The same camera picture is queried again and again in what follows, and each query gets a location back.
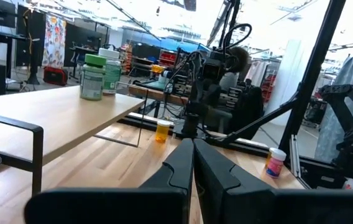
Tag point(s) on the red bin rack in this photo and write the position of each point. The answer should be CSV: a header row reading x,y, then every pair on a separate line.
x,y
167,57

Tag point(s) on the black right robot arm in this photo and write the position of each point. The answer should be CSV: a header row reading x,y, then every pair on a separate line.
x,y
191,124

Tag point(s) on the pink bottle white cap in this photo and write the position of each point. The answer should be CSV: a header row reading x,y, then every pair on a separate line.
x,y
275,166

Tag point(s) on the large green bottle white cap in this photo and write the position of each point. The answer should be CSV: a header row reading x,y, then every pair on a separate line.
x,y
113,74

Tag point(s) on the wooden workbench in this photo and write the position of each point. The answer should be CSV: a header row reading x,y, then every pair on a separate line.
x,y
151,93

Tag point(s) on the small raised wooden shelf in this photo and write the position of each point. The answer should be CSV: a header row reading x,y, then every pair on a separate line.
x,y
55,115

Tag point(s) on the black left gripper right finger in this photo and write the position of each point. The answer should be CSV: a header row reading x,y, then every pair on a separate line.
x,y
226,193

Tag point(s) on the person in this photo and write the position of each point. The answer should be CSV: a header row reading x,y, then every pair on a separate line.
x,y
237,59

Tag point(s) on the colourful floral cloth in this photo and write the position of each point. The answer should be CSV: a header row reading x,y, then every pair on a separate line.
x,y
53,40

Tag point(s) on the black background robot arm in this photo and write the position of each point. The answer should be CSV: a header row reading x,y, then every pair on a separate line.
x,y
347,146

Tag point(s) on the red black toolbox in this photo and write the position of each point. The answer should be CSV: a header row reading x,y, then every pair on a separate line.
x,y
55,76

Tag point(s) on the black office chair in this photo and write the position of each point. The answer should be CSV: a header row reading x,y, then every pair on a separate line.
x,y
249,112

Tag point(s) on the silver metal bracket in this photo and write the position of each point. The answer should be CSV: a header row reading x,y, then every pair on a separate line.
x,y
294,155

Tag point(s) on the black aluminium rig frame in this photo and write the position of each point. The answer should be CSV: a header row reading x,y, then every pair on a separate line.
x,y
312,71

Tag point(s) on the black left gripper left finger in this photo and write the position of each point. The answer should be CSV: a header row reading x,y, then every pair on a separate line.
x,y
170,186

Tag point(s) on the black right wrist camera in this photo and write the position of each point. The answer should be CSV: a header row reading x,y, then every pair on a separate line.
x,y
212,70

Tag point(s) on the yellow container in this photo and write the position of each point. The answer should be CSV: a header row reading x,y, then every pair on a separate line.
x,y
158,68

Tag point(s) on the orange pill bottle white cap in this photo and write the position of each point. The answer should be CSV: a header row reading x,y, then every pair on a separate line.
x,y
162,132
268,160

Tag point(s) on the black upright panel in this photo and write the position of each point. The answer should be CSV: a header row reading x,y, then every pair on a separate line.
x,y
36,31

